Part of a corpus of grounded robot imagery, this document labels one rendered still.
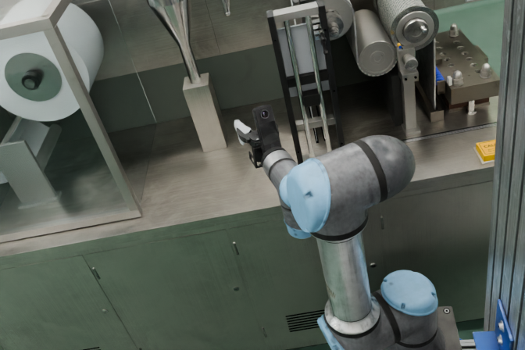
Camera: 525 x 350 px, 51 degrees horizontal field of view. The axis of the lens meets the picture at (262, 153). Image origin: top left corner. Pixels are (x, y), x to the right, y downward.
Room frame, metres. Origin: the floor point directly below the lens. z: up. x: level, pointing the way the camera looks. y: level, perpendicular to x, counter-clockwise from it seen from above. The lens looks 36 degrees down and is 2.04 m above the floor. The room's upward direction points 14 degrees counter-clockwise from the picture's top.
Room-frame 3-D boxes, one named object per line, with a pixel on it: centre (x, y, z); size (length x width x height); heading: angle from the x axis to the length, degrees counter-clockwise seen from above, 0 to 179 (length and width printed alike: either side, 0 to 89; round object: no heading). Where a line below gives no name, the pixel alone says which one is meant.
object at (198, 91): (1.68, 0.16, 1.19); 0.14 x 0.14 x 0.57
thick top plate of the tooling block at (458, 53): (1.64, -0.74, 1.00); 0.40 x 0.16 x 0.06; 174
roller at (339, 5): (1.66, -0.31, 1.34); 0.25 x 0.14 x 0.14; 174
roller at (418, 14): (1.62, -0.56, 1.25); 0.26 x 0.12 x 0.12; 174
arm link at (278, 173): (0.97, -0.05, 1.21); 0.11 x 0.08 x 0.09; 12
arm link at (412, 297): (0.74, -0.23, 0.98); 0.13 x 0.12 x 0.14; 102
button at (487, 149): (1.25, -0.68, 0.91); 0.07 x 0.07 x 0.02; 84
